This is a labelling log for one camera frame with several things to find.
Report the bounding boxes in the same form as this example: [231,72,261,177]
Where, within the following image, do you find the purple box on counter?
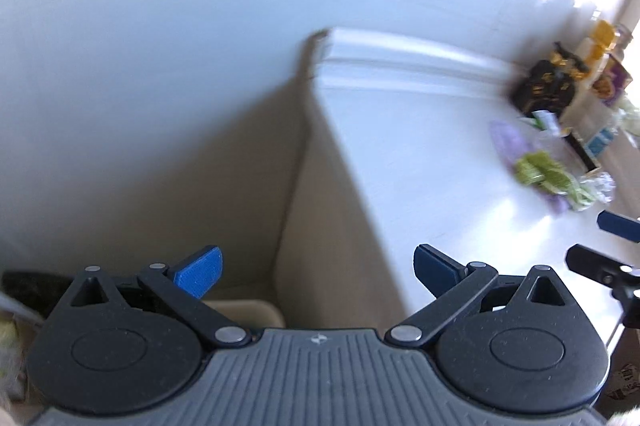
[591,56,632,107]

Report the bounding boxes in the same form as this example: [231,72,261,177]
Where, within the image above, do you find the dark glass bottle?
[510,42,589,117]

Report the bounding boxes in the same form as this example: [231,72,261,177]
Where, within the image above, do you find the yellow capped bottle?
[585,19,616,68]

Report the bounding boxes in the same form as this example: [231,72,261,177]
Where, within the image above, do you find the cream plastic trash bin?
[204,299,286,330]

